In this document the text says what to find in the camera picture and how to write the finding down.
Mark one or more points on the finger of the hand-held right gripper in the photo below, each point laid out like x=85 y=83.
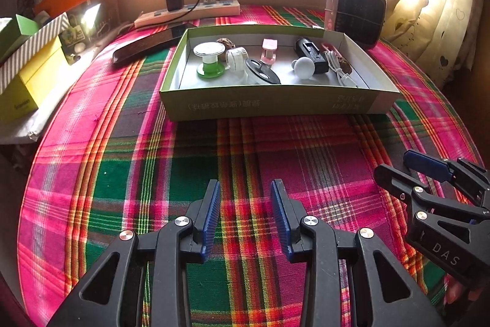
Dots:
x=427 y=164
x=394 y=183

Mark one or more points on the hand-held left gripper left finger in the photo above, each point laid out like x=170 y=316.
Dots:
x=212 y=219

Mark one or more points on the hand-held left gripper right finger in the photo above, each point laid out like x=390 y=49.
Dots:
x=281 y=219

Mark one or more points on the green cardboard box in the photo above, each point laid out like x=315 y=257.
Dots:
x=268 y=104

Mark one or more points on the small brown walnut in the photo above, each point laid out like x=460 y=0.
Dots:
x=345 y=64

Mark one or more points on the white knob with screw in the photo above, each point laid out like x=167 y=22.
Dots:
x=304 y=67

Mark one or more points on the black oval device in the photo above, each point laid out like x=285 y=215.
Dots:
x=260 y=71

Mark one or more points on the black rectangular device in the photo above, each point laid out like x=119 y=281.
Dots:
x=310 y=49

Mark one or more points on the white ribbed round cap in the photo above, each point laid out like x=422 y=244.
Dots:
x=235 y=59

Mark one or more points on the white and green spool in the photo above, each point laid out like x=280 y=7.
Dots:
x=208 y=51

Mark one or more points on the large brown walnut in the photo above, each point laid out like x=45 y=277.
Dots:
x=225 y=42

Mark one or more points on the person's right hand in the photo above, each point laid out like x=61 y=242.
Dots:
x=455 y=292

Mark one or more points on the cream heart print curtain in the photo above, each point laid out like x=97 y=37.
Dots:
x=428 y=5

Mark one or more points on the small grey heater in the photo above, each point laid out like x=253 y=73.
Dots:
x=360 y=13

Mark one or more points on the black smartphone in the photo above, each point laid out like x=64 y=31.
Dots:
x=145 y=47

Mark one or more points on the white power strip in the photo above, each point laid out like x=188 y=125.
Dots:
x=226 y=8

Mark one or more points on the yellow box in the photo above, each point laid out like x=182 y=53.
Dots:
x=26 y=89

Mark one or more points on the striped box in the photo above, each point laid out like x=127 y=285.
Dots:
x=42 y=39

